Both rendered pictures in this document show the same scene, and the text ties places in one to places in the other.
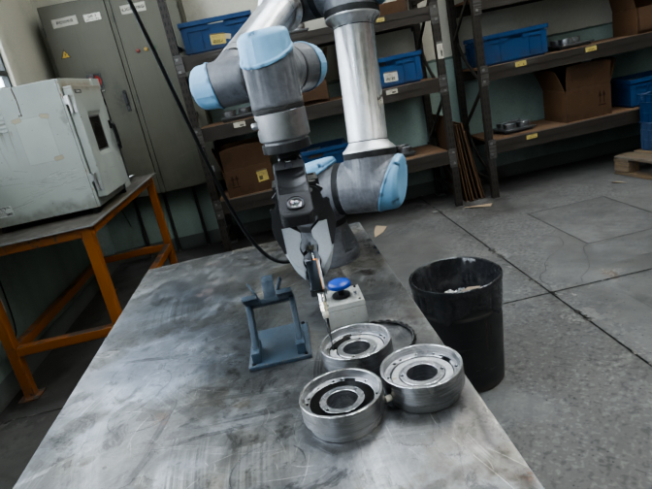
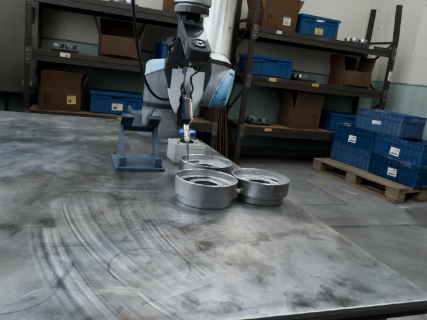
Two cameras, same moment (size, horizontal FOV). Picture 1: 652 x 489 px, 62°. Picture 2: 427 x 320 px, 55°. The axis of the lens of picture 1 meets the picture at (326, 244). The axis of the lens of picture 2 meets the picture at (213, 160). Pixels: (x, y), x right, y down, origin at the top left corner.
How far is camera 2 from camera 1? 0.30 m
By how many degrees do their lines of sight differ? 18
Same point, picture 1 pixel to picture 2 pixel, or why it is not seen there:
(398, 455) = (250, 219)
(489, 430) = (308, 218)
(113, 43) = not seen: outside the picture
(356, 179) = not seen: hidden behind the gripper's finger
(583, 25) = (312, 71)
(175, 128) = (7, 42)
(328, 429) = (200, 195)
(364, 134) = (214, 47)
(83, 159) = not seen: outside the picture
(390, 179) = (225, 83)
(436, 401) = (272, 196)
